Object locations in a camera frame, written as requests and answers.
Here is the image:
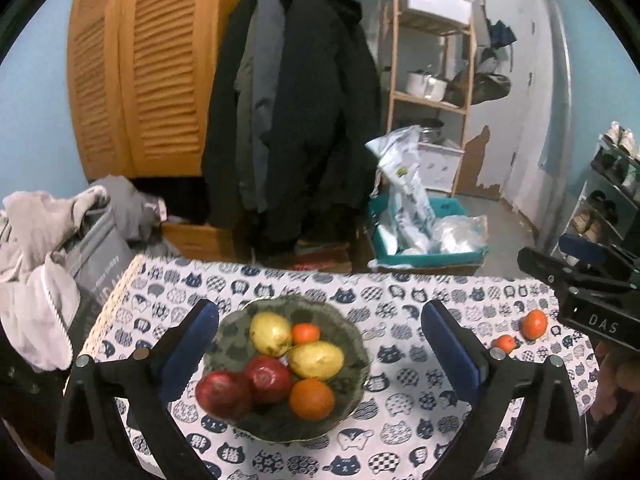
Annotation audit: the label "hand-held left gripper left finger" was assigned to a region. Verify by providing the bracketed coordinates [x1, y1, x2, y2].
[54, 299, 221, 480]

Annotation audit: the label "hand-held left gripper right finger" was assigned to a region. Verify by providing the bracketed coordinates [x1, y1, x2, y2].
[420, 300, 587, 480]

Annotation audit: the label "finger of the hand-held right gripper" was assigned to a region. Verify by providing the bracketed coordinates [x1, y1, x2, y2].
[517, 246, 636, 293]
[559, 234, 631, 273]

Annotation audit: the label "green glass scalloped bowl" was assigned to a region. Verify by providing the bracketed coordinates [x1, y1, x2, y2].
[202, 294, 372, 443]

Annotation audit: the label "red apple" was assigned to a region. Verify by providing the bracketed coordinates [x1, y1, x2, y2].
[195, 371, 253, 420]
[243, 355, 293, 405]

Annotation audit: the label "yellow lemon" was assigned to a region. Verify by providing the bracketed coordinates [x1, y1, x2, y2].
[287, 341, 346, 381]

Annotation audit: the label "large orange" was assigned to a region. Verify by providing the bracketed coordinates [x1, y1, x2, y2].
[288, 378, 336, 421]

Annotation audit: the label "person's right hand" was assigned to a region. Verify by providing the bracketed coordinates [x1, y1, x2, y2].
[590, 355, 640, 426]

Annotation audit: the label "tan shoe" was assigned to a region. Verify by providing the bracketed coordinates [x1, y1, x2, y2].
[572, 212, 603, 241]

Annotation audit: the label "black shoe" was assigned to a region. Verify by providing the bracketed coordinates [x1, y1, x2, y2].
[586, 190, 618, 213]

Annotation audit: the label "shoe rack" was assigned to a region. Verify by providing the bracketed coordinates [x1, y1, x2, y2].
[550, 120, 640, 261]

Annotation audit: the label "cat print tablecloth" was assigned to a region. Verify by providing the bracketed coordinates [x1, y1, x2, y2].
[65, 254, 601, 480]

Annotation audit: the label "clear plastic bag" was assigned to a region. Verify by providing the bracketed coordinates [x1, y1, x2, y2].
[432, 215, 488, 256]

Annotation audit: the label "dark shoe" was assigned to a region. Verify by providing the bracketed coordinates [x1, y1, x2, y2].
[590, 147, 631, 181]

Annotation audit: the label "teal box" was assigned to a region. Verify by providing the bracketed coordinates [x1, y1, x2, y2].
[367, 195, 490, 268]

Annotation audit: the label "white shoe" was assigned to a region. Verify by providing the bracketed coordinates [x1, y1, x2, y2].
[602, 121, 640, 158]

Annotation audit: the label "white drawer box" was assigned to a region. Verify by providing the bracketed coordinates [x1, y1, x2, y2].
[417, 142, 463, 193]

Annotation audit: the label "white printed plastic bag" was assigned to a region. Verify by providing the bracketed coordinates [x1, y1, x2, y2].
[365, 125, 436, 256]

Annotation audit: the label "red mat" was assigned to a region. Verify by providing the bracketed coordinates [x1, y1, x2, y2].
[290, 242, 353, 273]

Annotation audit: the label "white door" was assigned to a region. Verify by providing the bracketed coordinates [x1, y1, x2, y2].
[475, 0, 573, 241]

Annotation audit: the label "dark grey garment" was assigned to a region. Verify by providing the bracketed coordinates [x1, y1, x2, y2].
[90, 175, 168, 243]

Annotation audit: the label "dark pot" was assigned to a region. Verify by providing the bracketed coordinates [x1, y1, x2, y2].
[417, 119, 446, 143]

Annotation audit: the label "olive green bag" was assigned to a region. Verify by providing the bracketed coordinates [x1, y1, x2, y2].
[445, 67, 512, 107]

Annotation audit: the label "wooden shelf rack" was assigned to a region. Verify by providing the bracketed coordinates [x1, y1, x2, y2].
[385, 0, 483, 198]

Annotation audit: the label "metal pot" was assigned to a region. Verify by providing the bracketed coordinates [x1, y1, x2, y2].
[405, 71, 449, 101]

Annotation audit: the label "dark hanging clothes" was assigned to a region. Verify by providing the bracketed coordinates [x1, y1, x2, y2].
[480, 20, 516, 76]

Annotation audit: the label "black jacket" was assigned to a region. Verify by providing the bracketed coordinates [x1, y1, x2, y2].
[201, 0, 271, 216]

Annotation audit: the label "black long coat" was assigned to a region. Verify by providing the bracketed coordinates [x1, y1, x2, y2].
[262, 0, 383, 256]

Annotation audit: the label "grey coat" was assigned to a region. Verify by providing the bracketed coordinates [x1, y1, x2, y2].
[235, 0, 291, 161]

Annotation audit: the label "white storage box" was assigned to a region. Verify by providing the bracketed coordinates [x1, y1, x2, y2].
[402, 0, 473, 26]

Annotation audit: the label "wooden louvered wardrobe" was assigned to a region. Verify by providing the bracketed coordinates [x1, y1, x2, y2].
[66, 0, 256, 181]

